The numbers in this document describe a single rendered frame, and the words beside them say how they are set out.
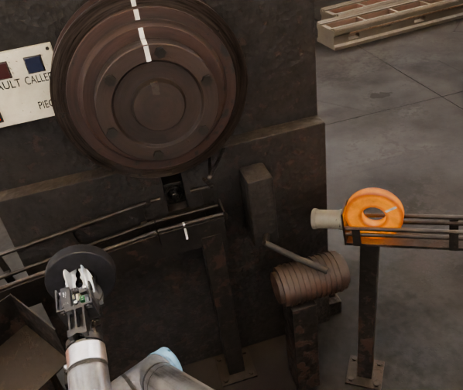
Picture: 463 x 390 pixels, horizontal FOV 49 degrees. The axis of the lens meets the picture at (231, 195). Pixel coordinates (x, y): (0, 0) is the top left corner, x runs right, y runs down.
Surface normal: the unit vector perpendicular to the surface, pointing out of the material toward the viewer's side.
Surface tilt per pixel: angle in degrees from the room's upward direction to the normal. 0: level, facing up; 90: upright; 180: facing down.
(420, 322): 0
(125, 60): 90
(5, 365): 5
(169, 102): 90
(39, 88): 90
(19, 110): 90
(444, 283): 0
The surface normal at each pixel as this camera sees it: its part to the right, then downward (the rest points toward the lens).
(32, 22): 0.26, 0.52
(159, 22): 0.24, -0.53
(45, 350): -0.18, -0.77
